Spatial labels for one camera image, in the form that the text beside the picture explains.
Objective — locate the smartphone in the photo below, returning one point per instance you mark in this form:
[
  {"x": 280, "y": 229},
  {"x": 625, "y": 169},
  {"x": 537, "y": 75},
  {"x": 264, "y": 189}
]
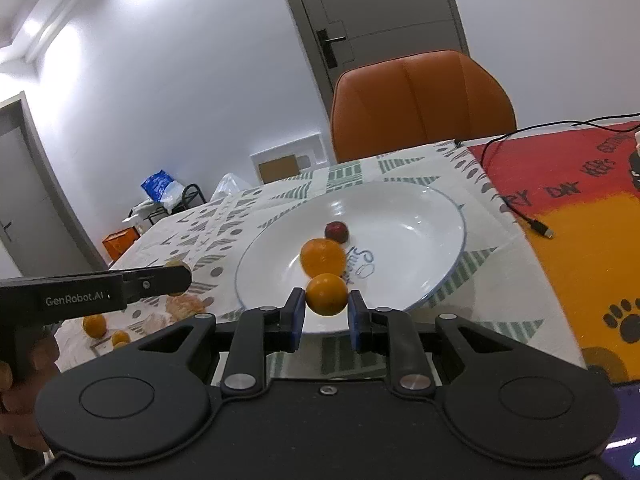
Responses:
[{"x": 627, "y": 435}]

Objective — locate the dark red plum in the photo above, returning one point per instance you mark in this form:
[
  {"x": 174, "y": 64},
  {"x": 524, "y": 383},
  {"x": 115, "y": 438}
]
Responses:
[{"x": 336, "y": 231}]

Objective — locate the red and orange printed mat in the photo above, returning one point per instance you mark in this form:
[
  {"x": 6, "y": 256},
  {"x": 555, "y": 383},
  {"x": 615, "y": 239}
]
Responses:
[{"x": 575, "y": 260}]

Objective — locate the bread roll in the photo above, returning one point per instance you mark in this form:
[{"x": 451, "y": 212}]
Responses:
[{"x": 150, "y": 324}]

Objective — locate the tiny orange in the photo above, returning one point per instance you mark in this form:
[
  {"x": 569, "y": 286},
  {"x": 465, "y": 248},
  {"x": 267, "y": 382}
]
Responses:
[{"x": 120, "y": 338}]

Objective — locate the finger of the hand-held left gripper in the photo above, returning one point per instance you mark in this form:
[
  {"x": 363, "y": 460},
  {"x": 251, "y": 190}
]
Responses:
[{"x": 160, "y": 280}]

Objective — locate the oval orange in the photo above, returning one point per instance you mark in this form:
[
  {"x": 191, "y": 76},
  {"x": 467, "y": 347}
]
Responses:
[{"x": 93, "y": 325}]

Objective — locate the white plate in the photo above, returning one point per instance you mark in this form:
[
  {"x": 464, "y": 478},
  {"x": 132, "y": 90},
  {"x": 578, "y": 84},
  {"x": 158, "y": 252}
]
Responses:
[{"x": 410, "y": 240}]

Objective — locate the orange leather chair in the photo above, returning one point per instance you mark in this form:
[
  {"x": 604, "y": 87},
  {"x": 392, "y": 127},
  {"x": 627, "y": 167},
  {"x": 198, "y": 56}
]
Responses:
[{"x": 420, "y": 105}]

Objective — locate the grey side door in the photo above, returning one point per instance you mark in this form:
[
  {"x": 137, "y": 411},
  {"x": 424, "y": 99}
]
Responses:
[{"x": 30, "y": 195}]

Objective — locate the blue plastic bag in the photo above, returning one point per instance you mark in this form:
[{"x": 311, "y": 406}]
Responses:
[{"x": 156, "y": 184}]

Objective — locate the brown cardboard sheet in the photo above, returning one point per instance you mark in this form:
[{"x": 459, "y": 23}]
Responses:
[{"x": 279, "y": 170}]

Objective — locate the large orange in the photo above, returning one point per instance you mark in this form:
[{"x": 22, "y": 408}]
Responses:
[{"x": 322, "y": 256}]

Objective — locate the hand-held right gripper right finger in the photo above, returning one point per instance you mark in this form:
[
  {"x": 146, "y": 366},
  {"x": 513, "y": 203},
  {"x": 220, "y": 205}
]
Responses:
[{"x": 356, "y": 320}]

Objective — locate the white plastic bag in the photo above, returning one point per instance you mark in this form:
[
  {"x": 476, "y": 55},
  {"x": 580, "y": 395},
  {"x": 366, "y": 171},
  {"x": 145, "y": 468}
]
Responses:
[{"x": 227, "y": 187}]

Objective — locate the black metal rack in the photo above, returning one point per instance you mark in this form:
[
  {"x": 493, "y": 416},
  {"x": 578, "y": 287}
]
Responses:
[{"x": 190, "y": 197}]

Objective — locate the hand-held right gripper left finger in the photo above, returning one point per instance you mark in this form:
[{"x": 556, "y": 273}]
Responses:
[{"x": 296, "y": 317}]

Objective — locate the orange box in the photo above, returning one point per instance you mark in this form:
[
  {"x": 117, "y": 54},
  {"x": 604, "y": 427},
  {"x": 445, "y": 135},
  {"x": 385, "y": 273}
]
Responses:
[{"x": 120, "y": 244}]

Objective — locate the medium orange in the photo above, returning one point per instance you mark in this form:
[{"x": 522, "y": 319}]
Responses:
[{"x": 326, "y": 294}]

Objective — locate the person's left hand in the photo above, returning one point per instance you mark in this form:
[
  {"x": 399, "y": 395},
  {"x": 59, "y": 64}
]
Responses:
[{"x": 20, "y": 420}]

